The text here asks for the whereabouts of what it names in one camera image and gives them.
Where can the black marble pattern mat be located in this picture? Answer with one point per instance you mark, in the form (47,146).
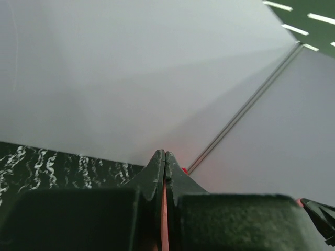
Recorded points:
(25,168)

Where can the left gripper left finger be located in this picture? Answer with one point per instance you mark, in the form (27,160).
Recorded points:
(125,218)

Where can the pink t shirt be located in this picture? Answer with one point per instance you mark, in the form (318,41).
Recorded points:
(164,221)

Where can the folded red t shirt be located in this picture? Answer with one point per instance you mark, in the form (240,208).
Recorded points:
(185,170)

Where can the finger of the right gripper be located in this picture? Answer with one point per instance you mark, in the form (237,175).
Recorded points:
(322,216)

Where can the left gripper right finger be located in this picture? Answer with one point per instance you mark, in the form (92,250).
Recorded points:
(199,220)

